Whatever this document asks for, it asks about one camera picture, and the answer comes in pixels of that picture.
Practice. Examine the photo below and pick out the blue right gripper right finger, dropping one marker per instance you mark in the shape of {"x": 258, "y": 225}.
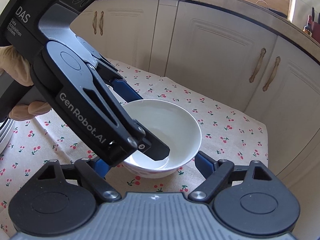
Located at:
{"x": 205, "y": 164}

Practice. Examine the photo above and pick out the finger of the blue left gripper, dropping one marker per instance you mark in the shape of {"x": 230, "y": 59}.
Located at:
{"x": 153, "y": 147}
{"x": 125, "y": 91}

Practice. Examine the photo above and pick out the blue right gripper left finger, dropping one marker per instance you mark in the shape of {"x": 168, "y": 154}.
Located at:
{"x": 100, "y": 167}

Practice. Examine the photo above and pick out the plain white bowl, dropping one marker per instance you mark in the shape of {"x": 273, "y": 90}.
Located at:
{"x": 173, "y": 125}

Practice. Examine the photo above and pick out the large white fruit-pattern plate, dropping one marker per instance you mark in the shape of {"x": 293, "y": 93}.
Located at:
{"x": 7, "y": 128}

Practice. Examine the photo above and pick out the white kitchen cabinets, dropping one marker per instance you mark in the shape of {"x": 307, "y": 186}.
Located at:
{"x": 255, "y": 94}

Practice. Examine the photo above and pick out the left hand in latex glove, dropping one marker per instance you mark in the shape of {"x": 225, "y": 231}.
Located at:
{"x": 18, "y": 67}

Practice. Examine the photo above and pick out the dark soy sauce bottle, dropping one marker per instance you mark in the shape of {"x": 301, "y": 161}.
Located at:
{"x": 308, "y": 27}

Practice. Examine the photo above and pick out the red knife holder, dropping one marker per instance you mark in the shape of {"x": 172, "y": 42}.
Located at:
{"x": 315, "y": 26}

